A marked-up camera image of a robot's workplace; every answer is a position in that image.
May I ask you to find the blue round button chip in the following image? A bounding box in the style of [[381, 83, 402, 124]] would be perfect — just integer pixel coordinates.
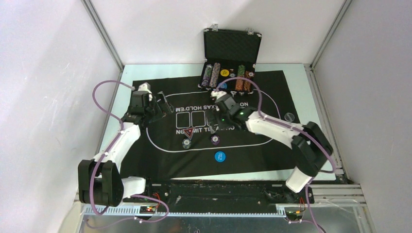
[[214, 151, 226, 163]]

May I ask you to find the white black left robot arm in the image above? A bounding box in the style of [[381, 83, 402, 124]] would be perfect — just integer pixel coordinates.
[[78, 83, 174, 207]]

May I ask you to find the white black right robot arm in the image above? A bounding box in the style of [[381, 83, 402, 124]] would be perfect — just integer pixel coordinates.
[[206, 91, 333, 203]]

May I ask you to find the blue button in case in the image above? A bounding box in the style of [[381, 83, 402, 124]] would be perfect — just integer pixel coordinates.
[[219, 83, 227, 89]]

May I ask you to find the red triangular all-in marker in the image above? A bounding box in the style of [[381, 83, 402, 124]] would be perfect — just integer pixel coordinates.
[[183, 127, 195, 140]]

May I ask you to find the green orange chip row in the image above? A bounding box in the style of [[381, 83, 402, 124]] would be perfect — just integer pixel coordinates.
[[235, 65, 245, 91]]

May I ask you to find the brown chip row in case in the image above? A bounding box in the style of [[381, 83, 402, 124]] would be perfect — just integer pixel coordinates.
[[243, 71, 255, 93]]

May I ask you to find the black poker felt mat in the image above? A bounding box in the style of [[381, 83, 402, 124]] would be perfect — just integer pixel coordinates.
[[120, 76, 295, 181]]

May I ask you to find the yellow button in case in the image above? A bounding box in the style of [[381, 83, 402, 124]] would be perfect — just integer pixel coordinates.
[[220, 69, 230, 77]]

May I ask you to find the purple chip row in case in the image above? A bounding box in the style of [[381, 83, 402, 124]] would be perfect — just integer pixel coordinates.
[[201, 65, 213, 87]]

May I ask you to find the pink grey chip row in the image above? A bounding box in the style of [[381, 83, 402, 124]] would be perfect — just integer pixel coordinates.
[[209, 63, 221, 88]]

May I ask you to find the black aluminium chip case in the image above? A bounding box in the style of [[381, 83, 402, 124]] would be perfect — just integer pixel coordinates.
[[198, 24, 262, 95]]

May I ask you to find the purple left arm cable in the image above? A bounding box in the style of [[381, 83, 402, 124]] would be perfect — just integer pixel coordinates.
[[89, 80, 171, 224]]

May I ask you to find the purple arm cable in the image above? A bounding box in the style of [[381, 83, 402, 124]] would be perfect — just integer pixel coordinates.
[[215, 77, 337, 233], [89, 80, 171, 224]]

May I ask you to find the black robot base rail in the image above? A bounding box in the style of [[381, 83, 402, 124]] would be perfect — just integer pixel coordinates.
[[123, 180, 314, 215]]

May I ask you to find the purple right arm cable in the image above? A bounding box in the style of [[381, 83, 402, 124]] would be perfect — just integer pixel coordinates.
[[215, 77, 337, 233]]

